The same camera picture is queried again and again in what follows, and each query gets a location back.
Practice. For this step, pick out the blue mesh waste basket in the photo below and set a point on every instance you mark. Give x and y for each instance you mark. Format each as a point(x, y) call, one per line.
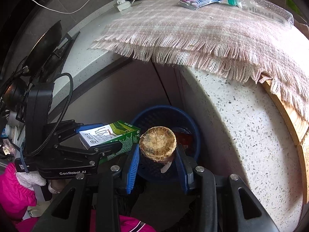
point(164, 116)

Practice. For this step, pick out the wooden board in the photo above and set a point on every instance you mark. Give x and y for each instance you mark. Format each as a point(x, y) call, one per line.
point(293, 125)

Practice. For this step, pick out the person's pink jacket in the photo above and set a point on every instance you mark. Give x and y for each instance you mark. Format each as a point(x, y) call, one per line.
point(128, 223)

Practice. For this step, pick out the white power plug adapter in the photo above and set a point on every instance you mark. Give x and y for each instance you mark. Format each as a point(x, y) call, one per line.
point(122, 4)

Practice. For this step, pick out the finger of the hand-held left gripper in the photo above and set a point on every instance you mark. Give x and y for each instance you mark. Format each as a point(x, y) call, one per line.
point(89, 127)
point(108, 147)

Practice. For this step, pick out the clear plastic bottle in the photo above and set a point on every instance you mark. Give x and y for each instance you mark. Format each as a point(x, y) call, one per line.
point(263, 8)

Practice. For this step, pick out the pink plaid fringed cloth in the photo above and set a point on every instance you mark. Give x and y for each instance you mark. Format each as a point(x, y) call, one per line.
point(193, 33)

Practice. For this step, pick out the person's left forearm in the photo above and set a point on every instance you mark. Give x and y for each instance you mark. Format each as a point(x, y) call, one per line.
point(12, 188)

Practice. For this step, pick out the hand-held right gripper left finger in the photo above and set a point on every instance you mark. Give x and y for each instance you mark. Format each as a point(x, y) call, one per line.
point(132, 171)

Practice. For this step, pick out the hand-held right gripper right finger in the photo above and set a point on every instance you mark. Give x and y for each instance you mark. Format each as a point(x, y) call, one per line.
point(182, 172)

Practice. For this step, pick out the green and white milk carton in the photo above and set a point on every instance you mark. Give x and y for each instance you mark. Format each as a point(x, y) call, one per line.
point(120, 133)

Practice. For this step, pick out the brown vegetable stump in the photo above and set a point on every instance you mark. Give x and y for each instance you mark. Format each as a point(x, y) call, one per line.
point(158, 141)

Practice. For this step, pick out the black wok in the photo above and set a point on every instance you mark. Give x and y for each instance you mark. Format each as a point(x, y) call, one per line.
point(45, 43)

